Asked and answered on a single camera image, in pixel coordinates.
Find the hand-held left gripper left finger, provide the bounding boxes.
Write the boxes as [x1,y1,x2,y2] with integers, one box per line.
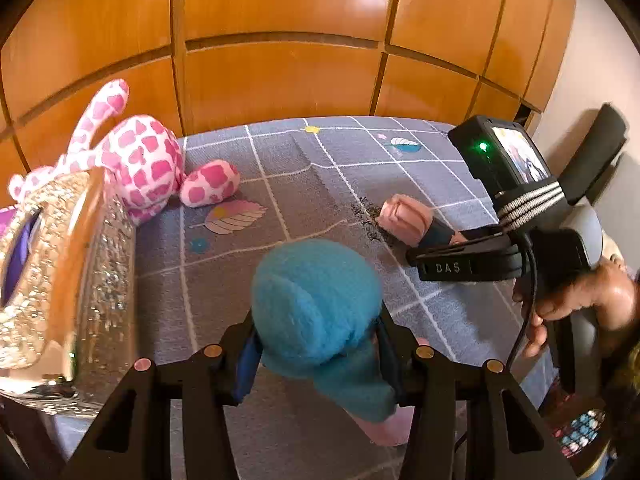
[60,310,263,480]

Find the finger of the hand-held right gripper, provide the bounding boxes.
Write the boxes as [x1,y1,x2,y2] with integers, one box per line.
[450,225,511,248]

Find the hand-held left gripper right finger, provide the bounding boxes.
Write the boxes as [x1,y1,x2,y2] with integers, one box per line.
[375,305,578,480]

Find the pink fuzzy sock blue toe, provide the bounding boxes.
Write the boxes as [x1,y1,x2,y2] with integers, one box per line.
[250,239,431,447]
[376,193,463,248]

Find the person's right hand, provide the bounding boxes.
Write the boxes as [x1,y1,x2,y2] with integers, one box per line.
[512,255,640,358]

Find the black padded chair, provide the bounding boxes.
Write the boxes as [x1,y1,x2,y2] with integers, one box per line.
[555,102,631,206]

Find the ornate gold tissue box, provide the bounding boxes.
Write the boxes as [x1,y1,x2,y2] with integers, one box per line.
[0,167,138,418]

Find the grey plaid bedsheet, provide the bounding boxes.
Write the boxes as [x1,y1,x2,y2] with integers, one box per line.
[50,116,561,480]

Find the person's patterned clothing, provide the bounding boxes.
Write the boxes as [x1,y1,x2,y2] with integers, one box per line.
[542,390,616,461]

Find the pink spotted plush toy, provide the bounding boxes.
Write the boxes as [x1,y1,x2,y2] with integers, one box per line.
[7,79,241,226]

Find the wooden wardrobe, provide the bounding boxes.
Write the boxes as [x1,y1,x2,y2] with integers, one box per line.
[0,0,578,201]

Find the black cable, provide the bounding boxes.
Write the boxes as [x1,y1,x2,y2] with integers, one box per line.
[502,232,543,368]

